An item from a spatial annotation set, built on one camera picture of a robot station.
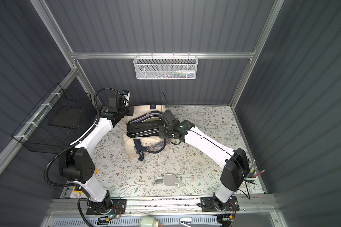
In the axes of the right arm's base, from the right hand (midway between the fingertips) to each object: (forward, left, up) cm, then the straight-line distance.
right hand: (163, 131), depth 79 cm
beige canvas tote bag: (-8, +13, -3) cm, 16 cm away
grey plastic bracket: (-21, -3, -17) cm, 28 cm away
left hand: (+17, +20, +4) cm, 27 cm away
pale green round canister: (-41, +5, -13) cm, 43 cm away
